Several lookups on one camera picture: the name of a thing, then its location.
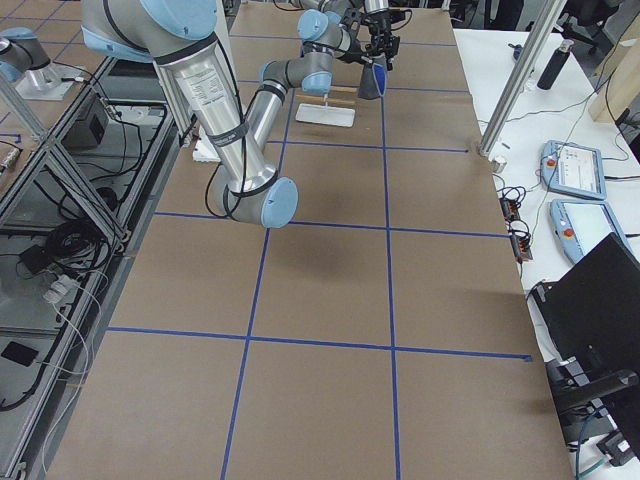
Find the teach pendant tablet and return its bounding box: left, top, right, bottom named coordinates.
left=541, top=140, right=606, bottom=200
left=550, top=199, right=629, bottom=264

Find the lower teach pendant tablet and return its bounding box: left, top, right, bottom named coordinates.
left=550, top=199, right=629, bottom=264

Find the black laptop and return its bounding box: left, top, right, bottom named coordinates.
left=532, top=233, right=639, bottom=374

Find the grey and blue towel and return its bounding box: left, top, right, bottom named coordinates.
left=357, top=54, right=388, bottom=100

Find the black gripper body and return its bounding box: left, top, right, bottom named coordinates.
left=342, top=7, right=373, bottom=64
left=368, top=9, right=398, bottom=50

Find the white towel rack base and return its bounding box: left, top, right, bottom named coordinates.
left=295, top=103, right=356, bottom=128

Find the upper teach pendant tablet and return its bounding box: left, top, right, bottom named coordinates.
left=541, top=140, right=606, bottom=200

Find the wooden rack rod far side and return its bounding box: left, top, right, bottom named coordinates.
left=330, top=85, right=358, bottom=94

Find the aluminium frame post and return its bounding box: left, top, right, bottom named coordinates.
left=478, top=0, right=566, bottom=157

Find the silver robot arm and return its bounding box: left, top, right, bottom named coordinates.
left=81, top=0, right=398, bottom=228

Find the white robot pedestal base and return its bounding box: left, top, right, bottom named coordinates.
left=193, top=0, right=239, bottom=162

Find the black water bottle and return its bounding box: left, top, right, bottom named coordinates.
left=537, top=39, right=574, bottom=90

